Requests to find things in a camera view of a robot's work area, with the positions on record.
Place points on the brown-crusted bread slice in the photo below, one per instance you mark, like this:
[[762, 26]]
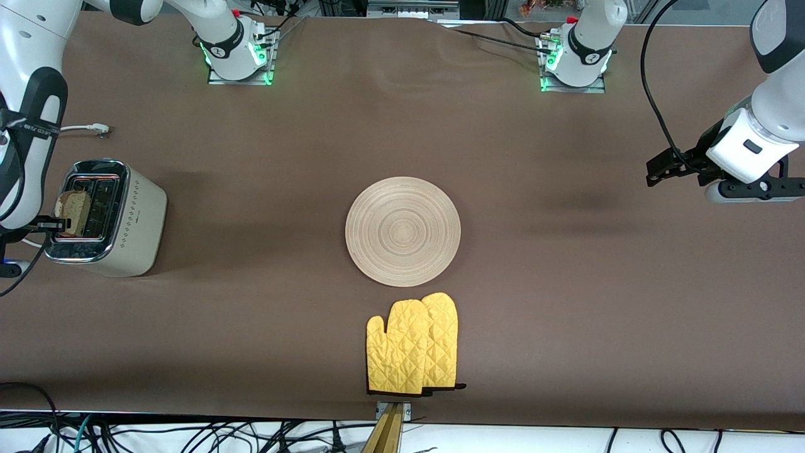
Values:
[[75, 211]]

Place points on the round light wooden plate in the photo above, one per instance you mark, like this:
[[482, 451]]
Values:
[[402, 233]]

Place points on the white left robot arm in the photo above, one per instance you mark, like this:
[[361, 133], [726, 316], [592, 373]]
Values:
[[777, 94]]

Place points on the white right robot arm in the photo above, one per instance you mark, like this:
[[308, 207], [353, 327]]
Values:
[[31, 56]]

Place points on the cream and chrome toaster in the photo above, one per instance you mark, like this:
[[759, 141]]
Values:
[[138, 245]]

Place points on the orange background object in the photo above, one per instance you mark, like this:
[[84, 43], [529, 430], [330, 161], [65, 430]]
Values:
[[534, 7]]

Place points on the yellow quilted oven mitt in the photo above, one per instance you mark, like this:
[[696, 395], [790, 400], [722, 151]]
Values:
[[443, 340], [396, 352]]

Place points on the brown table cover sheet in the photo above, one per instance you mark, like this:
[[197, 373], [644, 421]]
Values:
[[377, 126]]

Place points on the yellow aluminium beam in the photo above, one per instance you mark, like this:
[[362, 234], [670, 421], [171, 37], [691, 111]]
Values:
[[385, 434]]

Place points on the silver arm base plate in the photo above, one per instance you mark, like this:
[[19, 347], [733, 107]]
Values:
[[572, 90], [239, 82]]

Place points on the aluminium frame rail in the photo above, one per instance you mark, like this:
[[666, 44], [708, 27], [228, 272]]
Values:
[[409, 9]]

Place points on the silver beam bracket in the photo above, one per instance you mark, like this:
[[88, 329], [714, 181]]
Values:
[[407, 410]]

